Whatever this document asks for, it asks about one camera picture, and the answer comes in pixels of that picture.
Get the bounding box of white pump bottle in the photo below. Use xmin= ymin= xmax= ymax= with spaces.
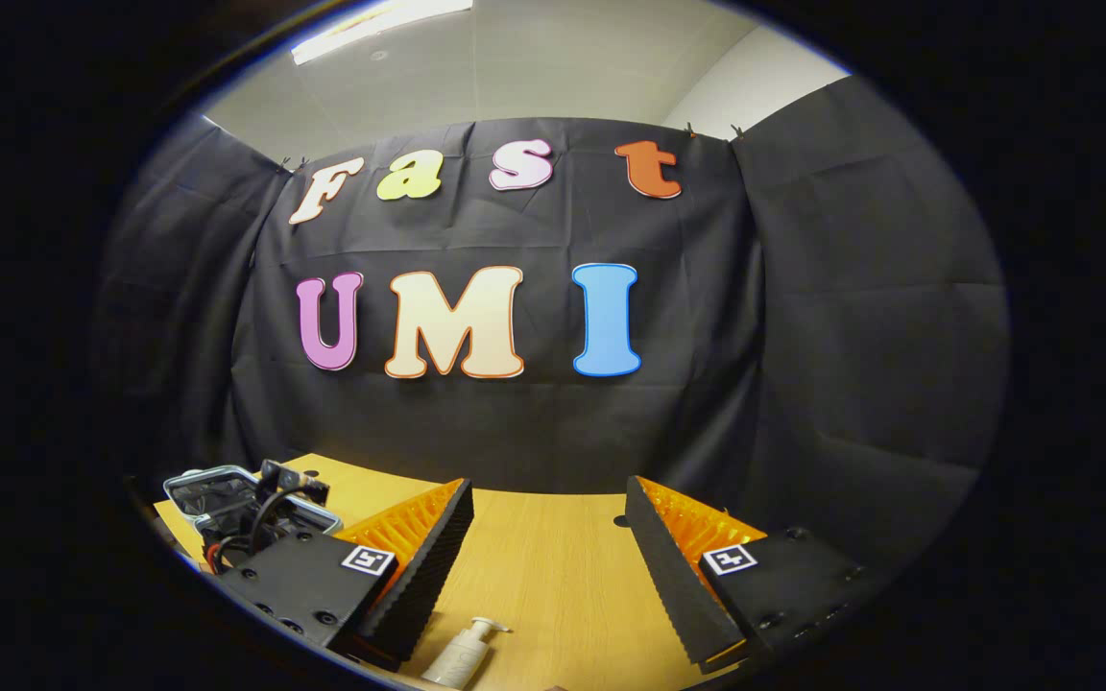
xmin=421 ymin=615 xmax=514 ymax=689

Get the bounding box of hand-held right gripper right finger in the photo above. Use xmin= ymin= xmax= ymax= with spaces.
xmin=625 ymin=475 xmax=878 ymax=675

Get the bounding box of black backdrop cloth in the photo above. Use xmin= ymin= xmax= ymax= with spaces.
xmin=92 ymin=75 xmax=1013 ymax=577

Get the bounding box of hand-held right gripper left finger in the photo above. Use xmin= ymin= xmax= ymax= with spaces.
xmin=220 ymin=478 xmax=474 ymax=671

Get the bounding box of black cable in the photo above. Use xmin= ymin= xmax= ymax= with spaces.
xmin=244 ymin=485 xmax=325 ymax=560

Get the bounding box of red cable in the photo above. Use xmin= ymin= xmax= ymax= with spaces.
xmin=209 ymin=536 xmax=258 ymax=574

